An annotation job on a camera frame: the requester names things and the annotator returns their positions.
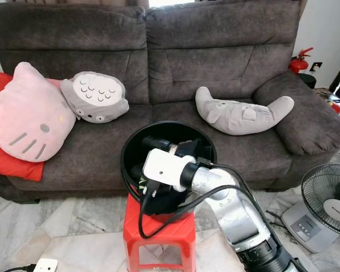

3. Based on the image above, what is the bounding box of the black plastic bucket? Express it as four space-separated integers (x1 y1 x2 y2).
120 121 218 216

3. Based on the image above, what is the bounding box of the round grey Totoro plush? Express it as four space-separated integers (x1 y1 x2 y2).
61 71 130 124

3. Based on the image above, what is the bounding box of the red plastic stool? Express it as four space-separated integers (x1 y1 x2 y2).
123 193 197 272

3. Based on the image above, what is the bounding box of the flat grey Totoro plush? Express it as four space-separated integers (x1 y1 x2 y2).
195 86 295 136

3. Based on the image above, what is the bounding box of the dark grey-brown fabric sofa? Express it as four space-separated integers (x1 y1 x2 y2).
0 3 340 193

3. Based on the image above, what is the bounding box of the pink cat face pillow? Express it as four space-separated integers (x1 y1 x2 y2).
0 62 77 163

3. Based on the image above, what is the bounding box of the red cushion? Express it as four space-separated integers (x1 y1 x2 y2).
0 73 49 182

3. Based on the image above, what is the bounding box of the red fire extinguisher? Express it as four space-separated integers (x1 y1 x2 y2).
289 47 314 74

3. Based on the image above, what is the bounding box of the small black side table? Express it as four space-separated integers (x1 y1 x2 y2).
299 73 318 88

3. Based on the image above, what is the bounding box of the black grille standing fan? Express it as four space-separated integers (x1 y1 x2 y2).
280 163 340 254

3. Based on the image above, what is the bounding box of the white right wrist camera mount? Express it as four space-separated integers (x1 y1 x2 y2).
143 148 195 192

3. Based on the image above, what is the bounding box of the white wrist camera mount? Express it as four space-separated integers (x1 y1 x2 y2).
33 258 58 272
143 148 195 192

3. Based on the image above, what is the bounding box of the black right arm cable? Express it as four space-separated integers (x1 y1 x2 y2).
138 161 267 239

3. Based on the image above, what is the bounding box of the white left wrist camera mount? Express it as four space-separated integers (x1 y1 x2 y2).
33 258 58 272

